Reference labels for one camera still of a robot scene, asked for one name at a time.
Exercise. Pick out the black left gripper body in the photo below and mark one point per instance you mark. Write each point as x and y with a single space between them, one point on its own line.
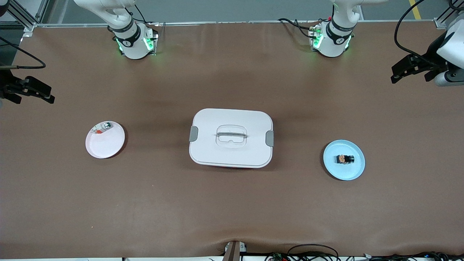
432 60

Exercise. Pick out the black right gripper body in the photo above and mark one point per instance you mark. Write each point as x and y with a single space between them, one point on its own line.
6 88

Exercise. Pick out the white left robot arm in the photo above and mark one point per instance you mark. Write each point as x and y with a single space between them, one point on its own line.
335 43

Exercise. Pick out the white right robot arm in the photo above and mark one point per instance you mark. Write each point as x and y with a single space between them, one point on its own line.
132 43

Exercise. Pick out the pink round plate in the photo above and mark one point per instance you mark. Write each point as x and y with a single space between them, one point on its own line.
105 140

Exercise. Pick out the light blue round plate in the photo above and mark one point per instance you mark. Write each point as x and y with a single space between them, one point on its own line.
344 160

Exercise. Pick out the white lidded box grey latches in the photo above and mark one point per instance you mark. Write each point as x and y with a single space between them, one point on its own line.
231 137

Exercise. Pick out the aluminium frame post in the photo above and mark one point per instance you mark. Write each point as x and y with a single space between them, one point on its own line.
447 16
27 14

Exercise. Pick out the brown camera mount bracket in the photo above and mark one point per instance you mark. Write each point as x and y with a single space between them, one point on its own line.
233 251

